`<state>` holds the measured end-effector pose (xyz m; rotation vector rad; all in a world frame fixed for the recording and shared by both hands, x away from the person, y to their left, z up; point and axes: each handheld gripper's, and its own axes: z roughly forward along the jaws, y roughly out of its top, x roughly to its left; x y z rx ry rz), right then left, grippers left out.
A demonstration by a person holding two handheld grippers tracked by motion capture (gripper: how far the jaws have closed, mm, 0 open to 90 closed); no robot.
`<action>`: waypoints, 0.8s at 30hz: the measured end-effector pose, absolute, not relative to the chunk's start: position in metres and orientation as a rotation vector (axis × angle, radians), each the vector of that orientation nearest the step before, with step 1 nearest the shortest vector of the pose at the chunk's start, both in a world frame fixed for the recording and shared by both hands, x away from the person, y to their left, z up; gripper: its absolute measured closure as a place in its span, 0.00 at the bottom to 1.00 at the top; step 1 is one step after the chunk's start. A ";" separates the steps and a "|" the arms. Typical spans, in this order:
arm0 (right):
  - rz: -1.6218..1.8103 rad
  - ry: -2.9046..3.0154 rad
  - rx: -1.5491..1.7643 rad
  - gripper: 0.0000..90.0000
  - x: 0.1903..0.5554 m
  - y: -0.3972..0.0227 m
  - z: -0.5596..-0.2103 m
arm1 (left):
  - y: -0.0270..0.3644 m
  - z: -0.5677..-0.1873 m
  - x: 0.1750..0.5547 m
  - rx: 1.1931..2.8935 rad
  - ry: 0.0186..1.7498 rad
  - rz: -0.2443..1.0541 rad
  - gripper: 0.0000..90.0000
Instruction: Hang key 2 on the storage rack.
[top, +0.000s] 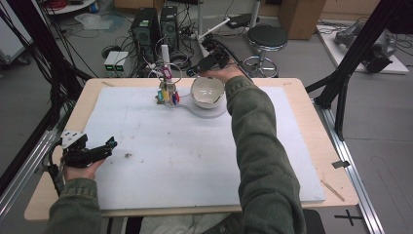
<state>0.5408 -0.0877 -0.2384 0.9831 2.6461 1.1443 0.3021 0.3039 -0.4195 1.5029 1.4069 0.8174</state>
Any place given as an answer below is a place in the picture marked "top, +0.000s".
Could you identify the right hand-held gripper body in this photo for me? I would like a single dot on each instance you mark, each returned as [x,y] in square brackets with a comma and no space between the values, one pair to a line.
[216,58]

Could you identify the white round table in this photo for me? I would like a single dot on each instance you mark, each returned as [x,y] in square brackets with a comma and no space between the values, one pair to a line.
[69,6]

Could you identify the white table mat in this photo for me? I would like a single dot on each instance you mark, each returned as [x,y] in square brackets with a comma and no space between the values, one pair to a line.
[168,156]

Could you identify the black tape cross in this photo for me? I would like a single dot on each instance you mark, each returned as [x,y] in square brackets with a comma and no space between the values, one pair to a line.
[349,217]

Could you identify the small white power box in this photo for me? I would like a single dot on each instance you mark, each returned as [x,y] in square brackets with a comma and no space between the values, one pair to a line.
[122,61]
[110,61]

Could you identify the person's right hand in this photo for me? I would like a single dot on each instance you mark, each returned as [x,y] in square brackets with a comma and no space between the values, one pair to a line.
[222,74]

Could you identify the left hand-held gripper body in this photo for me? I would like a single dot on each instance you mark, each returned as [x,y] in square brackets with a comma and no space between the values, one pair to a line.
[78,154]

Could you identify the aluminium rail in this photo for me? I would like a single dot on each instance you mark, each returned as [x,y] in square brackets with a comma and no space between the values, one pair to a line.
[19,188]
[354,169]

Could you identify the white board with grey device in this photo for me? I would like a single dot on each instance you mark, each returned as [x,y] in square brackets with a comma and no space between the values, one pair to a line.
[367,45]

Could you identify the white stand with post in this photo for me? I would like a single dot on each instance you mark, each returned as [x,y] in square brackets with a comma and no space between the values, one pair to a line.
[201,109]

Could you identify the black round stool chrome base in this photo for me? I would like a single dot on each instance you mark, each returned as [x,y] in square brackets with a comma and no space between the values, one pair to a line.
[267,37]

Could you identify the grey tape piece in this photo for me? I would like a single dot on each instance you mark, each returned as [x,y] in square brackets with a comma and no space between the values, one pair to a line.
[341,164]

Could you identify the large black computer tower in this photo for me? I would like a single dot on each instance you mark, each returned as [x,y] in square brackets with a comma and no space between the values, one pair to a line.
[144,31]

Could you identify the person's left hand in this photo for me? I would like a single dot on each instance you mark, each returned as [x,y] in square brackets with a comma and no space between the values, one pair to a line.
[81,170]

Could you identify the clear plastic bag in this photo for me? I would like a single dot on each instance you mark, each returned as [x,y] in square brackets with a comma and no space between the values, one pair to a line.
[97,22]

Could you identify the thin wooden stick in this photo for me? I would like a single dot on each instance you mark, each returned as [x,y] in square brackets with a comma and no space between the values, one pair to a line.
[332,191]

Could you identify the brown cardboard box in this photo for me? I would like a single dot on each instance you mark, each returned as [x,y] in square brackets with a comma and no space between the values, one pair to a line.
[300,18]

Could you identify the slim black computer tower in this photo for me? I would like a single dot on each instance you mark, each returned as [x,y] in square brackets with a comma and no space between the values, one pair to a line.
[169,26]

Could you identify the white ceramic bowl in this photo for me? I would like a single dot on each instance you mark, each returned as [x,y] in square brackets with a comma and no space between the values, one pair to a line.
[207,92]

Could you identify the white metal stand leg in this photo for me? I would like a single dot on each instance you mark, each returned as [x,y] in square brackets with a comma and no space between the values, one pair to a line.
[200,19]

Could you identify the black metal frame strut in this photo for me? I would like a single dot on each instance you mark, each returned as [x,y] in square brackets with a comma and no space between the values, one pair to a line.
[35,35]
[354,58]

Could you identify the bunch of colourful key tags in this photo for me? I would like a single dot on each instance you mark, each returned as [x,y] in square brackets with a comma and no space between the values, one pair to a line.
[167,92]

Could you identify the black flat device on floor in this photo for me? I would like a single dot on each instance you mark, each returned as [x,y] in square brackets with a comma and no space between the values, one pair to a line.
[242,21]

